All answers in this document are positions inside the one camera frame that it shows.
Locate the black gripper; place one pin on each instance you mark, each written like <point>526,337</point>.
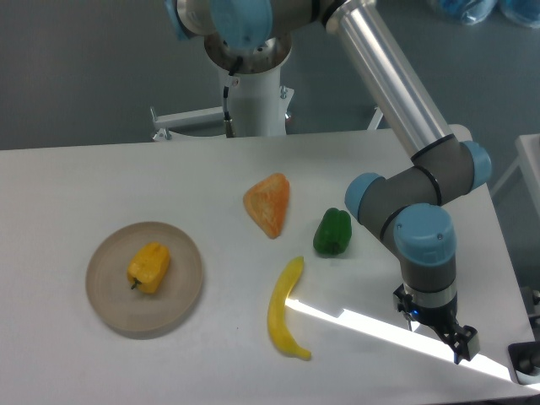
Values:
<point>437,310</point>

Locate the yellow bell pepper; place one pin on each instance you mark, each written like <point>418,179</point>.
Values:
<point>148,267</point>

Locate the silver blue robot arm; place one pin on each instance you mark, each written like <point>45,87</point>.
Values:
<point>248,39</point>

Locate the green bell pepper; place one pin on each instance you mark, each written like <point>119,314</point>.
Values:
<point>334,233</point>

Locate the beige round plate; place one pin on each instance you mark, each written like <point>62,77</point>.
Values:
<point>130,312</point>

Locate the yellow banana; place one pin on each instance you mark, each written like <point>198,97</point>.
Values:
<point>277,327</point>

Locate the white side table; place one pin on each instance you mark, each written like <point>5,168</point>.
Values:
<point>527,163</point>

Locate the orange slice toy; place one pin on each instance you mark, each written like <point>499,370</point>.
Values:
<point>267,204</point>

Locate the blue plastic bag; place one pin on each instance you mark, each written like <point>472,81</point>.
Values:
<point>465,12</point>
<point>522,12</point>

